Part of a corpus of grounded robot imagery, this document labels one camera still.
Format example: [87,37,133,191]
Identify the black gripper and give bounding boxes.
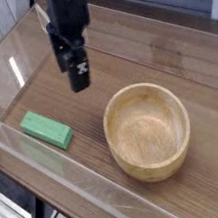
[46,0,90,93]

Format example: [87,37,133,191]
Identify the green rectangular block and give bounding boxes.
[20,111,73,149]

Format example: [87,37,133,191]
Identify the brown wooden bowl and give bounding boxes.
[103,82,191,183]

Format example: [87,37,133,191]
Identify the clear acrylic tray walls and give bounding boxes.
[0,0,218,218]

